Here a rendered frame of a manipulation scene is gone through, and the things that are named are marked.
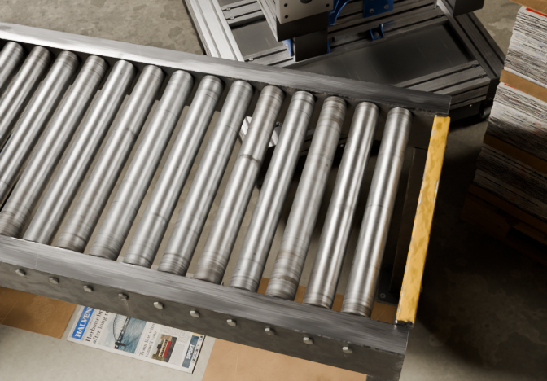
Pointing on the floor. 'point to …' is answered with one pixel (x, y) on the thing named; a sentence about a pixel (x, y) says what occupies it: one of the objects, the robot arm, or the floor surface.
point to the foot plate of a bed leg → (389, 288)
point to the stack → (538, 197)
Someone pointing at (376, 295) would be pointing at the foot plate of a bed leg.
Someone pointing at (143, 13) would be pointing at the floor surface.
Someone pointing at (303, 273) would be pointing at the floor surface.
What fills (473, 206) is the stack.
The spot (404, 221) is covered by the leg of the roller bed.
